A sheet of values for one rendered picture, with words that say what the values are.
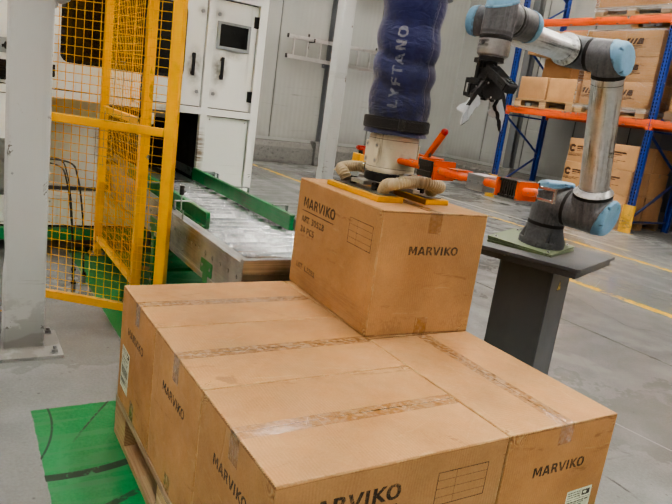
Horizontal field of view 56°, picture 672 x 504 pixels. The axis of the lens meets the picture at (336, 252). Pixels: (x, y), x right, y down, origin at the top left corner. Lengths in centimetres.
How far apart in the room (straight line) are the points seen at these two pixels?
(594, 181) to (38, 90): 220
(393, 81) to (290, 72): 1026
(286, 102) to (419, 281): 1046
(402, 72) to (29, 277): 179
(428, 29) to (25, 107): 161
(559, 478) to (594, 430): 15
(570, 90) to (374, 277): 918
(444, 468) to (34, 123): 211
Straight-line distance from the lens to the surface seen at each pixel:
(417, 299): 204
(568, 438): 175
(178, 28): 304
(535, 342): 280
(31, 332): 309
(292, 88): 1239
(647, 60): 1021
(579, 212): 266
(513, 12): 192
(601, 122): 254
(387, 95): 213
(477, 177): 184
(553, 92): 1112
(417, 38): 214
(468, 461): 151
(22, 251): 297
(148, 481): 217
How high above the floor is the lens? 123
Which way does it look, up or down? 13 degrees down
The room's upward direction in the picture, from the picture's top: 8 degrees clockwise
